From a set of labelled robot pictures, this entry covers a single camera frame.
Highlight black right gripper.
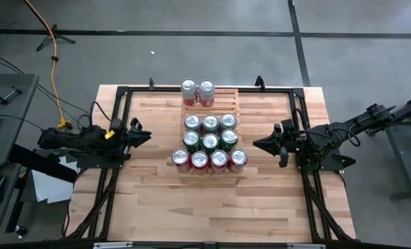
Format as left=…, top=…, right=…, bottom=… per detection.
left=253, top=119, right=313, bottom=169

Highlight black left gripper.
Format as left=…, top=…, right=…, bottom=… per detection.
left=109, top=117, right=153, bottom=157

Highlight red can white labels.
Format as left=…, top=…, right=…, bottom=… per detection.
left=172, top=148, right=192, bottom=173

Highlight green soda can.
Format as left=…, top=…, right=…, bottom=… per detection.
left=220, top=128, right=239, bottom=153
left=201, top=133, right=221, bottom=155
left=183, top=129, right=201, bottom=153

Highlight red can barcode label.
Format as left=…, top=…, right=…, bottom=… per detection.
left=210, top=149, right=230, bottom=175

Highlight red can small label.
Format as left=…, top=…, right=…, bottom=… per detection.
left=190, top=150, right=210, bottom=176

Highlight wooden slatted shelf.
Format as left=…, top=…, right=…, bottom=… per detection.
left=176, top=88, right=244, bottom=187

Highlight white paper sheets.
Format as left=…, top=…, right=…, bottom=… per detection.
left=30, top=156, right=79, bottom=205

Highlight black desk beam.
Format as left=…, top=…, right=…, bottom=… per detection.
left=7, top=144, right=79, bottom=184

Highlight grey desk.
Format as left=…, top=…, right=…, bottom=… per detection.
left=0, top=163, right=22, bottom=246
left=0, top=73, right=39, bottom=167

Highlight dark metal stand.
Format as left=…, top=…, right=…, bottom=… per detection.
left=384, top=89, right=411, bottom=203

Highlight black tripod stand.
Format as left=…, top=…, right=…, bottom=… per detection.
left=35, top=23, right=77, bottom=53

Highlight black caster wheel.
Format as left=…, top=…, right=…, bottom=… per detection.
left=13, top=224, right=28, bottom=239

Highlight yellow power cable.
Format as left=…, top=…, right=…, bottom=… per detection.
left=22, top=0, right=72, bottom=131

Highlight black handle tool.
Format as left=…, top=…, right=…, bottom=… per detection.
left=0, top=86, right=23, bottom=110

